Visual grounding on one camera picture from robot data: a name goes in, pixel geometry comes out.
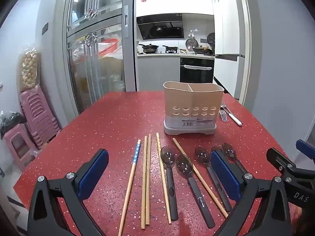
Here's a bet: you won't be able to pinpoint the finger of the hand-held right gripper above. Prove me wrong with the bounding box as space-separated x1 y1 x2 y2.
266 147 299 177
296 140 315 154

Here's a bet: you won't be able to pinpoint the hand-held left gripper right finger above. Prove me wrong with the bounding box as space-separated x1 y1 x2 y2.
210 150 292 236

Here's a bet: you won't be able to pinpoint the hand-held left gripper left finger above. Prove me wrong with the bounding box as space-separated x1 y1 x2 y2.
27 149 109 236

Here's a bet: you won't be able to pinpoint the plain wooden chopstick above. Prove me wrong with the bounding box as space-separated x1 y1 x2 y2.
141 136 147 229
172 138 228 218
145 134 152 225

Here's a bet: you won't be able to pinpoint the dark translucent plastic spoon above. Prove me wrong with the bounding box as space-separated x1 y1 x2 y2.
160 146 179 221
195 146 232 212
176 154 216 229
222 143 247 175

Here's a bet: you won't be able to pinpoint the blue-patterned wooden chopstick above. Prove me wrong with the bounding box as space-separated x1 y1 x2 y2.
118 139 142 236

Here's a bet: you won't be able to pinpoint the gold-speckled wooden chopstick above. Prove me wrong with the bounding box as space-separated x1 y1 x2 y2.
156 133 172 224

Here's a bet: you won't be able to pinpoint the beige plastic cutlery holder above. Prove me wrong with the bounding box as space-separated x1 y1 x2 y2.
163 81 225 136

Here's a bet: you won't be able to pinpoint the metal fork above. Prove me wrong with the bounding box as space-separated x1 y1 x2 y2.
220 100 229 123

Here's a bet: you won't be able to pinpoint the stack of pink plastic stools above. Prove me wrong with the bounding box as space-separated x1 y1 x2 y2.
20 86 62 150

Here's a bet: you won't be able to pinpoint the pink plastic stool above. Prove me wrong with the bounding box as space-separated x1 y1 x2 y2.
4 124 40 172

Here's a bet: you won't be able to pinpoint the sliding glass door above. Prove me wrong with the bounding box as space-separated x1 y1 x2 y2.
53 0 137 115

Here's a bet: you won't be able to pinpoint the black plastic bag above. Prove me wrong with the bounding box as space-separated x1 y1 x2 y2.
0 112 26 138

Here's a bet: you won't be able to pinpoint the black built-in oven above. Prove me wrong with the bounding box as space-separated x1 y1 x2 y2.
180 57 214 84

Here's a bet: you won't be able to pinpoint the grey kitchen base cabinets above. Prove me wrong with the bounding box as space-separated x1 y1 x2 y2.
137 54 181 92

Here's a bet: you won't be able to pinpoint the clear bag of nuts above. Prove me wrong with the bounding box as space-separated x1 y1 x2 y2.
17 48 40 94

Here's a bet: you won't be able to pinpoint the red plastic basket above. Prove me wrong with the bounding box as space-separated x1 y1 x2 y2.
98 38 122 57

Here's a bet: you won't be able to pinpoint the black wok with lid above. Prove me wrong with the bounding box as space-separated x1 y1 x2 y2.
138 43 159 54

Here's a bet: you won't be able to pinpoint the white refrigerator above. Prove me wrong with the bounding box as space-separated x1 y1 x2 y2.
210 0 246 99

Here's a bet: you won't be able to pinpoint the black range hood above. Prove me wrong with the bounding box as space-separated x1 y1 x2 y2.
136 14 184 40

